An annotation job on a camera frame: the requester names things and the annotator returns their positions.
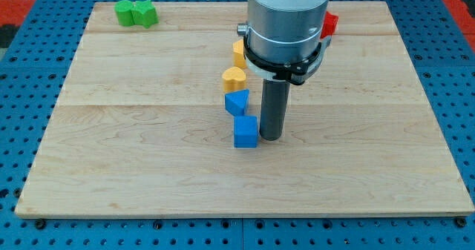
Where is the blue triangle block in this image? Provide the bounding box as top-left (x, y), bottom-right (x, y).
top-left (224, 89), bottom-right (249, 116)

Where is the red star block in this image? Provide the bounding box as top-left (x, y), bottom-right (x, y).
top-left (321, 11), bottom-right (339, 39)

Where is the blue cube block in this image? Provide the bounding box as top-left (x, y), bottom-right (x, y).
top-left (233, 116), bottom-right (258, 148)

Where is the yellow heart block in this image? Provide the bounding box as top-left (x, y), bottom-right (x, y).
top-left (221, 67), bottom-right (246, 93)

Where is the green round block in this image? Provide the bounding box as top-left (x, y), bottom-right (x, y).
top-left (114, 0), bottom-right (134, 27)

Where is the yellow hexagon block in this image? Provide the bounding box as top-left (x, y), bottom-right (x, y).
top-left (232, 39), bottom-right (247, 69)

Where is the grey cylindrical pointer rod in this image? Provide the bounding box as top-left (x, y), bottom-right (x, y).
top-left (259, 79), bottom-right (290, 141)

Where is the black and white clamp ring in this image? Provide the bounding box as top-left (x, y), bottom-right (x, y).
top-left (243, 36), bottom-right (332, 86)

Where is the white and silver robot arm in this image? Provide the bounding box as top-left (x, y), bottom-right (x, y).
top-left (237, 0), bottom-right (329, 64)

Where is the green star block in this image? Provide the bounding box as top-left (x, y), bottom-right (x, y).
top-left (131, 0), bottom-right (159, 28)

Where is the wooden board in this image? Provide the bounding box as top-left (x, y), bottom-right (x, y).
top-left (15, 1), bottom-right (474, 219)

